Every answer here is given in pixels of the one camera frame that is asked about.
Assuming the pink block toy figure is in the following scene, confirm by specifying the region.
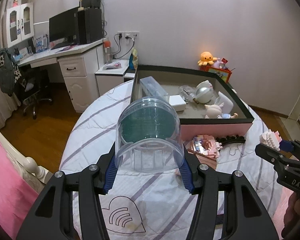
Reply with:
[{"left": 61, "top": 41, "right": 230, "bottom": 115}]
[{"left": 190, "top": 134, "right": 223, "bottom": 159}]

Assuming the white power adapter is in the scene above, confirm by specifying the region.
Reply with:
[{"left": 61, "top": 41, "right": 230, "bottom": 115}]
[{"left": 168, "top": 95, "right": 186, "bottom": 112}]

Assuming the clear teal dome container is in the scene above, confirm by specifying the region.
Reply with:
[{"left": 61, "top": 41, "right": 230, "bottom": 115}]
[{"left": 115, "top": 96, "right": 185, "bottom": 173}]

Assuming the white pink block toy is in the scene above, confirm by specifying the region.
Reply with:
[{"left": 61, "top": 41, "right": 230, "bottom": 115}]
[{"left": 259, "top": 129, "right": 282, "bottom": 151}]

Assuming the rose gold round jar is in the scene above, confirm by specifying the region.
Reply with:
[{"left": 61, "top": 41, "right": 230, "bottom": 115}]
[{"left": 186, "top": 145, "right": 217, "bottom": 170}]

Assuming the person's right hand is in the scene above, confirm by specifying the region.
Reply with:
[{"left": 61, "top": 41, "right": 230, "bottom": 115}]
[{"left": 281, "top": 192, "right": 300, "bottom": 239}]

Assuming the pink bed blanket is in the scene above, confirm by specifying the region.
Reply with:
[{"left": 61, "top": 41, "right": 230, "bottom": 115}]
[{"left": 0, "top": 144, "right": 38, "bottom": 239}]

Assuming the small doll figure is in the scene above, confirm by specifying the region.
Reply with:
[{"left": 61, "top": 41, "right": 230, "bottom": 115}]
[{"left": 204, "top": 103, "right": 238, "bottom": 119}]

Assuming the pink black storage box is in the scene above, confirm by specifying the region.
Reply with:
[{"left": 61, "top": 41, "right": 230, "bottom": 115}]
[{"left": 131, "top": 65, "right": 254, "bottom": 141}]

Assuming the striped white tablecloth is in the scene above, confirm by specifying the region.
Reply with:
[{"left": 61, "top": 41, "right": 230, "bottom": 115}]
[{"left": 59, "top": 81, "right": 282, "bottom": 239}]

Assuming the red cartoon storage box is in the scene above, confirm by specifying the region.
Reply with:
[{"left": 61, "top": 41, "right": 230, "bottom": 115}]
[{"left": 199, "top": 65, "right": 232, "bottom": 83}]

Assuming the clear glass bottle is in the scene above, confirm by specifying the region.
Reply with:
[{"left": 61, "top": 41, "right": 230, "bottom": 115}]
[{"left": 179, "top": 85, "right": 199, "bottom": 104}]

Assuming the orange octopus plush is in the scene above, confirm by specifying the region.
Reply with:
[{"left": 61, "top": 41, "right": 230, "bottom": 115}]
[{"left": 197, "top": 51, "right": 217, "bottom": 66}]

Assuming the black office chair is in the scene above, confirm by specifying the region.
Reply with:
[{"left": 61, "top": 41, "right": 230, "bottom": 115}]
[{"left": 14, "top": 66, "right": 53, "bottom": 120}]

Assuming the clear blue plastic case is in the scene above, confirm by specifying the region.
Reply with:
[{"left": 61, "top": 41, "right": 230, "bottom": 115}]
[{"left": 140, "top": 76, "right": 169, "bottom": 101}]

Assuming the dark jacket on chair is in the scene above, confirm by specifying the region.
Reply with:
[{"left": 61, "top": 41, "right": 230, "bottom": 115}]
[{"left": 0, "top": 48, "right": 21, "bottom": 96}]

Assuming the white small side cabinet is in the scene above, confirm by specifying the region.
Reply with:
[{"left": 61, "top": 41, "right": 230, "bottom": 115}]
[{"left": 95, "top": 60, "right": 135, "bottom": 96}]

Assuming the white desk with drawers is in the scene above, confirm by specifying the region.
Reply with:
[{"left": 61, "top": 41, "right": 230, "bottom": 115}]
[{"left": 19, "top": 39, "right": 104, "bottom": 113}]

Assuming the orange cap water bottle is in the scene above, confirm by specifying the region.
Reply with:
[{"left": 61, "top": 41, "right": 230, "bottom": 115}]
[{"left": 103, "top": 40, "right": 113, "bottom": 63}]

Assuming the snack bag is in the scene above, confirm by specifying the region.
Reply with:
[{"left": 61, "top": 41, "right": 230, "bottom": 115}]
[{"left": 129, "top": 47, "right": 139, "bottom": 70}]

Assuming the black computer monitor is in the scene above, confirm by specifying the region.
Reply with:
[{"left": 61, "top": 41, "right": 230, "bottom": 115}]
[{"left": 49, "top": 7, "right": 78, "bottom": 43}]

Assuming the black computer tower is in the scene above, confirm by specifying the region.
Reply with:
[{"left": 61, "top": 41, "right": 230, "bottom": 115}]
[{"left": 76, "top": 8, "right": 103, "bottom": 45}]

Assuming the pink doll on cabinet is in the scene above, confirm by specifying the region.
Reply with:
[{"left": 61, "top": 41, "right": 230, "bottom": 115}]
[{"left": 12, "top": 0, "right": 19, "bottom": 7}]

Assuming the white bed frame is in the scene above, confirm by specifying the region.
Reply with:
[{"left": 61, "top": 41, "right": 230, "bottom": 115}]
[{"left": 0, "top": 132, "right": 53, "bottom": 184}]

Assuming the white wall power strip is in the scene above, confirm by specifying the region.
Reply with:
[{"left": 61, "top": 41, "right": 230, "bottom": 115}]
[{"left": 117, "top": 31, "right": 140, "bottom": 40}]

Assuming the white wall cabinet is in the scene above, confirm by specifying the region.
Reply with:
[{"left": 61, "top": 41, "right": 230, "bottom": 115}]
[{"left": 3, "top": 3, "right": 34, "bottom": 48}]

